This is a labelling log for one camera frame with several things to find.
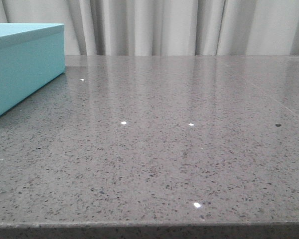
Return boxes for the light blue storage box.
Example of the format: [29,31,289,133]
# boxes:
[0,23,65,116]

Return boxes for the grey pleated curtain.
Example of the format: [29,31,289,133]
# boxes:
[0,0,299,56]

